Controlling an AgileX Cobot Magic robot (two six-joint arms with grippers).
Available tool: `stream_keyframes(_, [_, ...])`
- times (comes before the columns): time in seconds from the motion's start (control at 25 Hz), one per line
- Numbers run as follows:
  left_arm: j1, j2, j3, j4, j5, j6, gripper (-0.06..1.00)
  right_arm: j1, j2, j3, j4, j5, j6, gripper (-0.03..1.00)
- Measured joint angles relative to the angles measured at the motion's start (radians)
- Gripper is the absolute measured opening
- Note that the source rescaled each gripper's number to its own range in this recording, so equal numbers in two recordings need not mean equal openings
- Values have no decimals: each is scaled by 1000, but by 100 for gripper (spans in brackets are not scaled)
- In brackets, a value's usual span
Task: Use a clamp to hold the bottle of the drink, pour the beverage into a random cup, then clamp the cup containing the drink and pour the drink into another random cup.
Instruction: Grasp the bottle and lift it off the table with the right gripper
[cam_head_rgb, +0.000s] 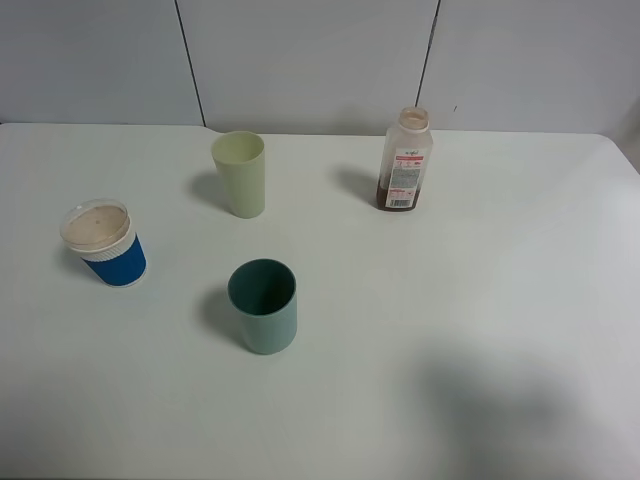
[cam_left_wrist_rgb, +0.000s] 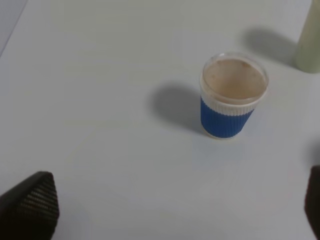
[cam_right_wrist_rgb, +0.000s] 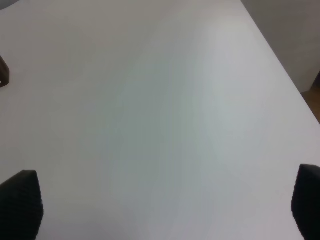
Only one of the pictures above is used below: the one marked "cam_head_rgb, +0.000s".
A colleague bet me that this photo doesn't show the teal green plastic cup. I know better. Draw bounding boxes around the teal green plastic cup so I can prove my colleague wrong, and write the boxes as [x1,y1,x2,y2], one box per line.
[227,258,298,355]

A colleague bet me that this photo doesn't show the blue paper cup with lid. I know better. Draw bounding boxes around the blue paper cup with lid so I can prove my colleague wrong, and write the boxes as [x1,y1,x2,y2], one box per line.
[59,199,147,287]

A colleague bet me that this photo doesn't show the clear plastic drink bottle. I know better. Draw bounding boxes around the clear plastic drink bottle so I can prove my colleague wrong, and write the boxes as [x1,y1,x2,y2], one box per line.
[376,107,433,212]

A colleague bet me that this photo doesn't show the pale yellow-green plastic cup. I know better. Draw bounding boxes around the pale yellow-green plastic cup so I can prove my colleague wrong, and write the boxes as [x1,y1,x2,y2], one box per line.
[211,131,265,219]

